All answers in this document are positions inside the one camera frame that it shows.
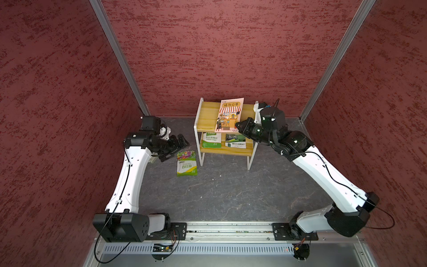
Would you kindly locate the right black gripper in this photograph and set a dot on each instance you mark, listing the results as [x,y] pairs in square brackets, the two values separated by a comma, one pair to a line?
[245,129]

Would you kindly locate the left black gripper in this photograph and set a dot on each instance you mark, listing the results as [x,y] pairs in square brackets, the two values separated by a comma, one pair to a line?
[174,147]

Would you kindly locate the dark green vegetable seed bag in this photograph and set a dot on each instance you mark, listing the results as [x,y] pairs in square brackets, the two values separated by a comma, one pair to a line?
[235,141]

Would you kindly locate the pink shop picture seed bag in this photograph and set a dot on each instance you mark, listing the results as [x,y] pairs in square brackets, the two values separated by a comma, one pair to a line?
[229,115]

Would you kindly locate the green white zinnias seed bag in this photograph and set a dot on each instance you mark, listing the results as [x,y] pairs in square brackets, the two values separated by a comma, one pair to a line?
[186,163]

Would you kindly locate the green rose impatiens seed bag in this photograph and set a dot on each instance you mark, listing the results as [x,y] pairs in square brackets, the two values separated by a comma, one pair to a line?
[211,140]

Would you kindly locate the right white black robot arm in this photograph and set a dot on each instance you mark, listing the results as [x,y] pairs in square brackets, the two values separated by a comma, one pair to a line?
[351,206]

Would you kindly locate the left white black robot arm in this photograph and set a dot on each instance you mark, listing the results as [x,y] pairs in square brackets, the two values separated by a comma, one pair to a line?
[121,221]

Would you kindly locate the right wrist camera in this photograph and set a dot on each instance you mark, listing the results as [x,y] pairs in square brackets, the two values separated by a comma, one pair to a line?
[269,117]

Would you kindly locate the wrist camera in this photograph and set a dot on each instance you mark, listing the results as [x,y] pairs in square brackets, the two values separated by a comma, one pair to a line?
[155,125]
[269,117]

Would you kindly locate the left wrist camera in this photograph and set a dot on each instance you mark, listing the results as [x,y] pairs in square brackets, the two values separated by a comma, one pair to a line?
[155,125]

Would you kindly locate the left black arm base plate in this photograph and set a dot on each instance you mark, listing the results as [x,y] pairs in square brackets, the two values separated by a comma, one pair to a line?
[176,232]

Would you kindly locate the right aluminium corner post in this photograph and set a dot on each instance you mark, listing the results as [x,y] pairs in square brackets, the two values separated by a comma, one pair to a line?
[349,35]

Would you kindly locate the aluminium corner post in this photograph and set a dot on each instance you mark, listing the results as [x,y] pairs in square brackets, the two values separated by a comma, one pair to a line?
[105,23]
[349,35]

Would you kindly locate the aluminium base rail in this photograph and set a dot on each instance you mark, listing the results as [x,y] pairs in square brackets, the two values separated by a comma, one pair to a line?
[235,244]

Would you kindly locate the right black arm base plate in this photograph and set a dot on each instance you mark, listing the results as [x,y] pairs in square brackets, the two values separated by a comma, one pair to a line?
[282,232]

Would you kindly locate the left aluminium corner post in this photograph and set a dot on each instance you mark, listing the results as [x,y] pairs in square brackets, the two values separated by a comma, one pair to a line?
[105,23]

